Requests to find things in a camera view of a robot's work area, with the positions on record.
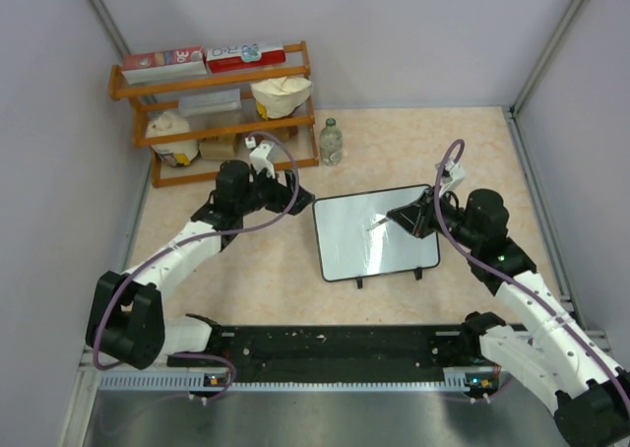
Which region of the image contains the tan cardboard box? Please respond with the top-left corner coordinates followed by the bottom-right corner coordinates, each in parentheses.
top-left (199, 135), bottom-right (239, 161)

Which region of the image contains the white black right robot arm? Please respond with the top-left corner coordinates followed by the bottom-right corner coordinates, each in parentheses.
top-left (386, 188), bottom-right (629, 446)

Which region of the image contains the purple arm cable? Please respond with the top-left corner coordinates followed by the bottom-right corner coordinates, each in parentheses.
top-left (93, 131), bottom-right (301, 404)
top-left (432, 139), bottom-right (630, 404)

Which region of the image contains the cream paper bag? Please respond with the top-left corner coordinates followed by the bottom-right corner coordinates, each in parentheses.
top-left (250, 76), bottom-right (313, 120)

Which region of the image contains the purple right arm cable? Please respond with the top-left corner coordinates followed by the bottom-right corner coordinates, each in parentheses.
top-left (432, 139), bottom-right (630, 404)

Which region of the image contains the red white box right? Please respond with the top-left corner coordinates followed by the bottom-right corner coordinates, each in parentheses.
top-left (205, 40), bottom-right (286, 74)

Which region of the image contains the clear plastic container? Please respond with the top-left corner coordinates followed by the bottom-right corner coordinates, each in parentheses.
top-left (178, 89), bottom-right (244, 128)

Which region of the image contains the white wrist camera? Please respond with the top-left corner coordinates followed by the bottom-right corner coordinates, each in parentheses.
top-left (437, 160), bottom-right (467, 197)
top-left (245, 137), bottom-right (276, 178)

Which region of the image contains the orange wooden shelf rack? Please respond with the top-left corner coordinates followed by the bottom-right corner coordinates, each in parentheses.
top-left (108, 41), bottom-right (319, 188)

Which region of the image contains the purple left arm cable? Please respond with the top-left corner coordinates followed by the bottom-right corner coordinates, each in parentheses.
top-left (93, 131), bottom-right (301, 404)

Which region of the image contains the white flour bag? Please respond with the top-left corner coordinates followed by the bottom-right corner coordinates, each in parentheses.
top-left (145, 110), bottom-right (200, 168)

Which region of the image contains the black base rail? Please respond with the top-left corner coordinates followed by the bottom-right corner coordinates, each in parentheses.
top-left (166, 323), bottom-right (498, 384)

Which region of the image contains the magenta capped marker pen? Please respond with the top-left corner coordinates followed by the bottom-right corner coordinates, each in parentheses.
top-left (366, 216), bottom-right (389, 232)

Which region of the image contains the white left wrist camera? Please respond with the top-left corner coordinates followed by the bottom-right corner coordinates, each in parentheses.
top-left (245, 137), bottom-right (276, 178)

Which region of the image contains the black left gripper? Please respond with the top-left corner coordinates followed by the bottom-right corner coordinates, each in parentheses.
top-left (237, 162), bottom-right (314, 216)

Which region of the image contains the red white box left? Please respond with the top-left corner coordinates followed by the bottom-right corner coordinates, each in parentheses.
top-left (121, 45), bottom-right (207, 84)

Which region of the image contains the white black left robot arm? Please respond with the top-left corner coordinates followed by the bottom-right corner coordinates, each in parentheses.
top-left (86, 160), bottom-right (315, 369)

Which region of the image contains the red white box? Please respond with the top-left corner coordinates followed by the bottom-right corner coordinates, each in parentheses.
top-left (121, 45), bottom-right (207, 84)
top-left (205, 40), bottom-right (286, 74)

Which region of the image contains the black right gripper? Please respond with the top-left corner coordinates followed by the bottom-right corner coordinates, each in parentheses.
top-left (389, 184), bottom-right (480, 250)

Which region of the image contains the clear glass bottle green cap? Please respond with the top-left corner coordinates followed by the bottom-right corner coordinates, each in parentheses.
top-left (319, 118), bottom-right (343, 165)

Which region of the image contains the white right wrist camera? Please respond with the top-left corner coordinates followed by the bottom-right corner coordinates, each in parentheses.
top-left (437, 160), bottom-right (467, 197)

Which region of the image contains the black framed whiteboard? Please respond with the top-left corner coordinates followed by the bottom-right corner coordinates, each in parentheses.
top-left (312, 184), bottom-right (441, 288)

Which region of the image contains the grey slotted cable duct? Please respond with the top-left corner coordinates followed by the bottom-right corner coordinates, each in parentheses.
top-left (98, 369), bottom-right (500, 395)

